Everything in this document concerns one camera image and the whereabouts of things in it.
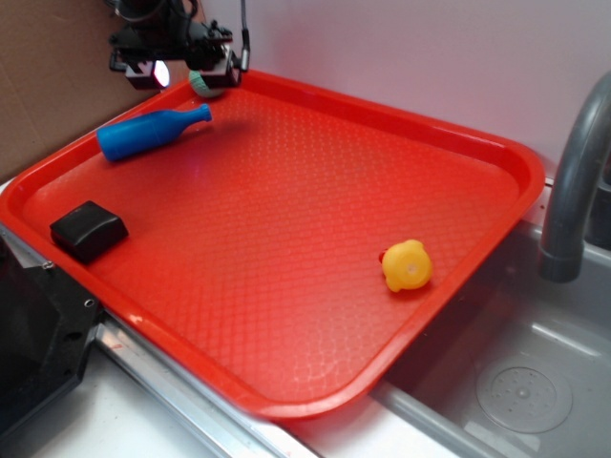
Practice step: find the grey toy sink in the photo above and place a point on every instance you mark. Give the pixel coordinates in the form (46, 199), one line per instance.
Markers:
(513, 366)

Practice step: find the brown cardboard panel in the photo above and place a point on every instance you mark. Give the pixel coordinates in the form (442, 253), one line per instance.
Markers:
(56, 85)

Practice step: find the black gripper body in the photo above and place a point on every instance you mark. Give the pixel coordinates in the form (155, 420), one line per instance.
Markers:
(168, 31)

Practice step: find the yellow rubber duck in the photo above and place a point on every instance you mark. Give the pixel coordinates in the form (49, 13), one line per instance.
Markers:
(406, 266)

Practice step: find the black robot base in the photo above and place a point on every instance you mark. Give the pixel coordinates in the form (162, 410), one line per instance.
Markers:
(47, 326)

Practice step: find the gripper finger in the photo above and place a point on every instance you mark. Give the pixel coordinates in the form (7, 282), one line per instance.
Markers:
(225, 74)
(143, 76)

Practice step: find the red plastic tray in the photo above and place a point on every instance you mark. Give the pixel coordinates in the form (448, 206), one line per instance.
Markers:
(254, 240)

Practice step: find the blue plastic bottle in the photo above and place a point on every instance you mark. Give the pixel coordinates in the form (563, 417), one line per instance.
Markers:
(148, 131)

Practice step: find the black rectangular block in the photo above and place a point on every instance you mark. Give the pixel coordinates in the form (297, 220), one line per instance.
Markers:
(88, 231)

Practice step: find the green ball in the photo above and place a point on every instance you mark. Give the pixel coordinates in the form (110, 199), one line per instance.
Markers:
(200, 88)

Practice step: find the grey faucet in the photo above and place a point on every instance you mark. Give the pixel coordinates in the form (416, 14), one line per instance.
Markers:
(579, 207)

